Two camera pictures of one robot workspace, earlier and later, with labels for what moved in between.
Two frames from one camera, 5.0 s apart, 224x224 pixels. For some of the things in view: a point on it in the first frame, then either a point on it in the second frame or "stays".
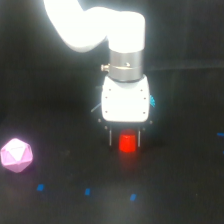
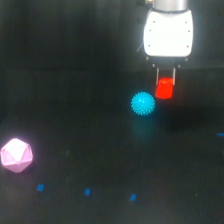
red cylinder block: (127, 141) to (164, 89)
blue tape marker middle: (87, 191) stays
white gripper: (125, 102) to (168, 34)
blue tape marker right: (133, 197) stays
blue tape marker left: (40, 187) stays
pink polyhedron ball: (16, 155) stays
